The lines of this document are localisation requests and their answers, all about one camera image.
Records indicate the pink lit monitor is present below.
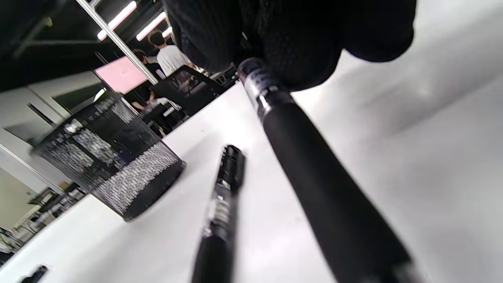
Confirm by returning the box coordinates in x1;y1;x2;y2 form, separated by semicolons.
94;56;150;95

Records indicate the silver metal post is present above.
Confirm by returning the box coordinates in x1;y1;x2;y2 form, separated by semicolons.
76;0;159;85

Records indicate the black mesh office chair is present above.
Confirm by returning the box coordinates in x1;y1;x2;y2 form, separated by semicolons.
149;65;237;117

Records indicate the black click pen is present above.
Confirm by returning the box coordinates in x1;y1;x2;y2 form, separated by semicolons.
20;265;50;283
191;144;246;283
236;57;427;283

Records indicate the black mesh pen holder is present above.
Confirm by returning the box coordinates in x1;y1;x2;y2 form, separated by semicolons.
31;92;186;222

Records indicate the person's right hand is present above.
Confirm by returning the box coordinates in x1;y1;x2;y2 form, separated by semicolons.
163;0;417;92

